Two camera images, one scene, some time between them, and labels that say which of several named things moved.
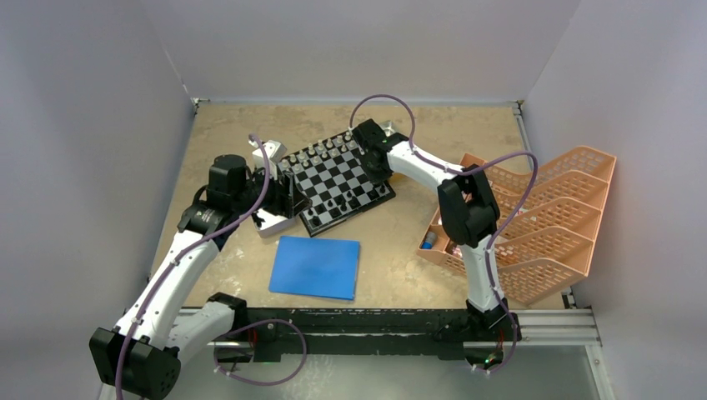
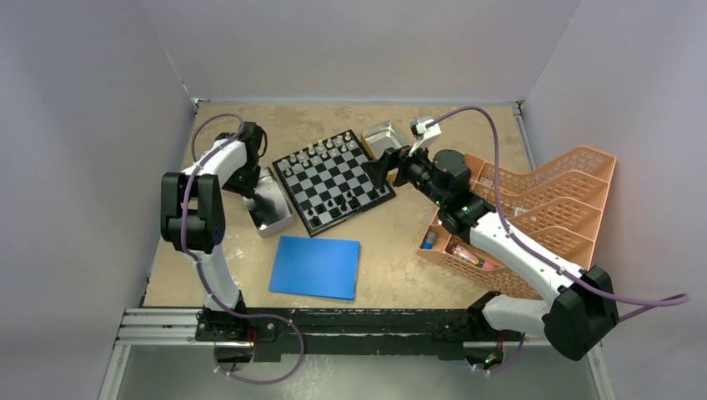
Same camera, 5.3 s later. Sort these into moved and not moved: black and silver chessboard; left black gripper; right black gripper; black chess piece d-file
Moved: left black gripper; right black gripper
Not moved: black and silver chessboard; black chess piece d-file
